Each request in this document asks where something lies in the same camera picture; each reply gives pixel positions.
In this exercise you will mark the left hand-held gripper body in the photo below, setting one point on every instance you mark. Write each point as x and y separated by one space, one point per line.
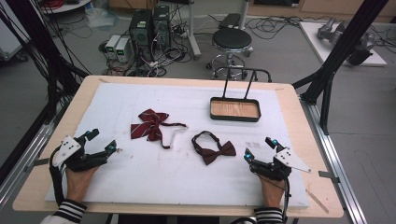
79 158

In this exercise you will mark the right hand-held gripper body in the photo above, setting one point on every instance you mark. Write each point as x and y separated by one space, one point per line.
271 169

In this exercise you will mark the dark red bow tie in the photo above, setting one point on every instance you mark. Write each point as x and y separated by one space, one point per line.
214 153

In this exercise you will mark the striped red bow tie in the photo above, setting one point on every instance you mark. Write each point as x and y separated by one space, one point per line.
151 124

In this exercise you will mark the black rack with wooden tray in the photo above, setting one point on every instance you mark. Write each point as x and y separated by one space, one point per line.
235 109

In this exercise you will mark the person's right hand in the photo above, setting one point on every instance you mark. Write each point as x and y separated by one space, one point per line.
273 193

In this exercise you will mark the person's left hand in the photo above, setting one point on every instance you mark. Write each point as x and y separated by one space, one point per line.
77 185

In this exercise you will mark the thin wooden stick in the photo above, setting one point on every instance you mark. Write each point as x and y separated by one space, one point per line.
317 200

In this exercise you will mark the white foam mat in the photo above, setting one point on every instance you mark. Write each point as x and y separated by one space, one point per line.
174 180

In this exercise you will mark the white power supply box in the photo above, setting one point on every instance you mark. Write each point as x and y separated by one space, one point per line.
112 44
122 50

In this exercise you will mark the white floor board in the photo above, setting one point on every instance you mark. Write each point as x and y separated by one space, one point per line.
317 40

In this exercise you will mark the black round stool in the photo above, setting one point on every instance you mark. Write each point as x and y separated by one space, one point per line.
232 39

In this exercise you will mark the large black computer tower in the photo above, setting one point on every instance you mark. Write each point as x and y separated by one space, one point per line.
140 31

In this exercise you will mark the clear plastic bag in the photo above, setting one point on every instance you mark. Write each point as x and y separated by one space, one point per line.
101 17

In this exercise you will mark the slim black computer tower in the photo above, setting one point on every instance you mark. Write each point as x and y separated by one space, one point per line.
162 26

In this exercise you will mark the round white table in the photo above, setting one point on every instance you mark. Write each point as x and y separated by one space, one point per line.
67 6

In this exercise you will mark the flat black box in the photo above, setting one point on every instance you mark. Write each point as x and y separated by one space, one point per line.
229 21

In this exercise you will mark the white stand pole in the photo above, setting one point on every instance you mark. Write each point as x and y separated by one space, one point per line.
193 34
244 14

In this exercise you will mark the grey metal bracket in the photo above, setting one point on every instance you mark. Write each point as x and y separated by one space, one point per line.
328 176
37 165

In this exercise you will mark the aluminium rail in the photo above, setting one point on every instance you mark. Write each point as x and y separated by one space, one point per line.
339 168
18 174

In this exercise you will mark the black metal frame post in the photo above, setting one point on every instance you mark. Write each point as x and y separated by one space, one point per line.
339 53
40 46

